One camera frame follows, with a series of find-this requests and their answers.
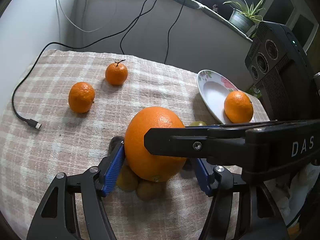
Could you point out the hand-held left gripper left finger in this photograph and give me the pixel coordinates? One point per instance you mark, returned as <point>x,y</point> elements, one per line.
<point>113,170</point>

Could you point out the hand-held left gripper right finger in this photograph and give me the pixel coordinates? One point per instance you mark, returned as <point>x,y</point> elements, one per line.
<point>203,177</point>

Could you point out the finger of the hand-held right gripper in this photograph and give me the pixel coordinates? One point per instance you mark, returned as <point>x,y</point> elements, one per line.
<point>175,142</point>
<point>225,127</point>

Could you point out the large orange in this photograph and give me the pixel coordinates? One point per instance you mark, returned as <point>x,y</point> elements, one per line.
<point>137,160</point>

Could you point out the white floral plate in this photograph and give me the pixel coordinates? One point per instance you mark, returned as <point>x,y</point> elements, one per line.
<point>212,92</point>

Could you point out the person's right hand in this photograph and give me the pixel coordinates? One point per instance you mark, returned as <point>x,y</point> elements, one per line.
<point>302,182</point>

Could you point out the plaid blanket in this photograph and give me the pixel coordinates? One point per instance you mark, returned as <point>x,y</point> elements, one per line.
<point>62,155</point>

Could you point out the potted spider plant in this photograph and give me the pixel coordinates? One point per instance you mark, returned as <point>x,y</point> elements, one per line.
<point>240,20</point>

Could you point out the window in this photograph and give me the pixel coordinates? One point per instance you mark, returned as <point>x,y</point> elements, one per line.
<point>287,5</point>

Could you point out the tangerine with stem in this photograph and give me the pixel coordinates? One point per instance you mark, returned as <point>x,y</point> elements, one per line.
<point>116,73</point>

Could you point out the small purple flower plant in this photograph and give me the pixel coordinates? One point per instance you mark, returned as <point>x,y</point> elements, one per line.
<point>216,8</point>

